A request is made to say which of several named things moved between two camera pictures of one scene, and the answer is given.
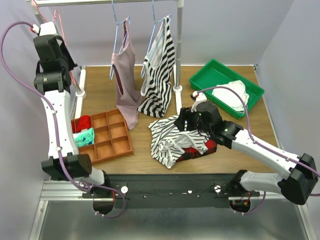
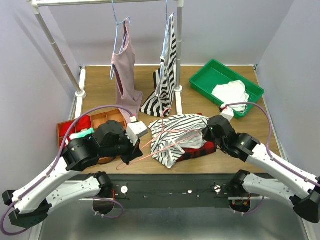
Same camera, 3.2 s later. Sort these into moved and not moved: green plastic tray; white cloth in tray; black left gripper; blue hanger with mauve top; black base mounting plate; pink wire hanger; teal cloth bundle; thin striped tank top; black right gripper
Moved: black right gripper; pink wire hanger; black left gripper
Not moved: blue hanger with mauve top; thin striped tank top; white cloth in tray; green plastic tray; black base mounting plate; teal cloth bundle
